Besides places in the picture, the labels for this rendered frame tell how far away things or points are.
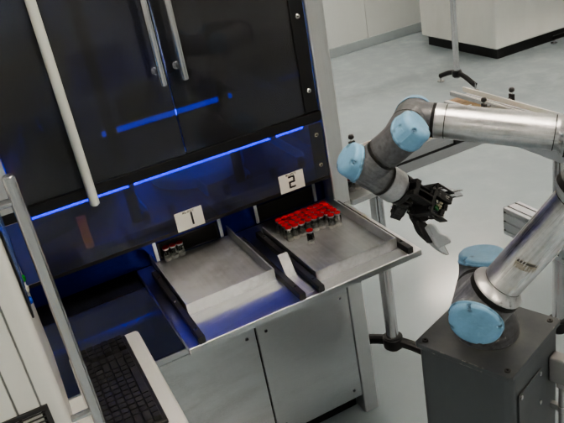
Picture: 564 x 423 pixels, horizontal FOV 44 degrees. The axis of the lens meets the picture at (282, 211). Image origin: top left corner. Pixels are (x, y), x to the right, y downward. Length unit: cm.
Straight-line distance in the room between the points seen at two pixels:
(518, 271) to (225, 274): 87
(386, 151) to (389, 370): 165
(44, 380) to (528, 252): 100
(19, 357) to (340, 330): 131
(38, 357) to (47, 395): 9
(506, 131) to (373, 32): 630
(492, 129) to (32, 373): 105
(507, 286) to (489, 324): 9
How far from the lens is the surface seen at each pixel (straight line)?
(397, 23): 792
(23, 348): 146
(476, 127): 151
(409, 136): 140
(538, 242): 146
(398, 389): 286
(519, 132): 150
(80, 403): 185
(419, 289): 339
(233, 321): 181
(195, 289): 197
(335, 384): 261
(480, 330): 156
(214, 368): 232
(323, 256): 200
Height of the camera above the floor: 189
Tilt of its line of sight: 26 degrees down
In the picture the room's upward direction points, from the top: 11 degrees counter-clockwise
